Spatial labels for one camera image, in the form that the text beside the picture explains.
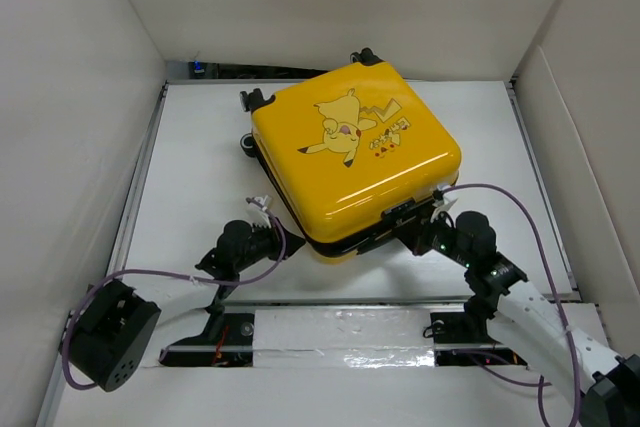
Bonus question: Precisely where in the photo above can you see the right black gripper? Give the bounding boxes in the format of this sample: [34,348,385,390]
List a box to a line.
[389,205,472,268]

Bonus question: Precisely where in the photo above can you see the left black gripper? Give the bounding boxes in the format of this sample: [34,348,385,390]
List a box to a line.
[234,215,304,273]

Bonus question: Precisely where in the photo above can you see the yellow Pikachu suitcase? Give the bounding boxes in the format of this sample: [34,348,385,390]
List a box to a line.
[240,48,462,259]

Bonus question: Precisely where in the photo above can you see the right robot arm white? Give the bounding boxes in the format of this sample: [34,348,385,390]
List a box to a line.
[398,211,639,426]

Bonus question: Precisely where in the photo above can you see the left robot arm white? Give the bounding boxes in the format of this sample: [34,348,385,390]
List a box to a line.
[59,218,306,392]

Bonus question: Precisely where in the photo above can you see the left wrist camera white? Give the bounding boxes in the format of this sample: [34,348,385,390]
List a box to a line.
[245,195,273,228]

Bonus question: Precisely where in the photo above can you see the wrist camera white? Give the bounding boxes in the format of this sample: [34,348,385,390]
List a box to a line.
[245,195,273,228]
[430,183,458,222]

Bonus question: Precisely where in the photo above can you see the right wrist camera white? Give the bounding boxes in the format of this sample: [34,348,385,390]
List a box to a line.
[430,183,458,222]

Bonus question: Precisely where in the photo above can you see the aluminium front rail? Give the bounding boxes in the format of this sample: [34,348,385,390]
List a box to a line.
[59,296,581,353]

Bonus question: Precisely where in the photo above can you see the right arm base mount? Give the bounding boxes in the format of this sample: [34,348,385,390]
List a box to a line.
[422,312,527,367]

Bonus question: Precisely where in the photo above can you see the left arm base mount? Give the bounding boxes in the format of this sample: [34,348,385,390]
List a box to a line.
[159,311,255,368]

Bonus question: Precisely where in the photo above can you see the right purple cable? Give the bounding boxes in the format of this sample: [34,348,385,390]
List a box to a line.
[439,183,584,427]

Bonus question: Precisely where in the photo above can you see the purple cable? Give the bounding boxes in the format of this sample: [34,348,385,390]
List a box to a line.
[439,183,584,427]
[59,199,287,391]

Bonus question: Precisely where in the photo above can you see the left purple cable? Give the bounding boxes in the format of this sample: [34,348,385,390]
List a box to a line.
[59,199,287,391]

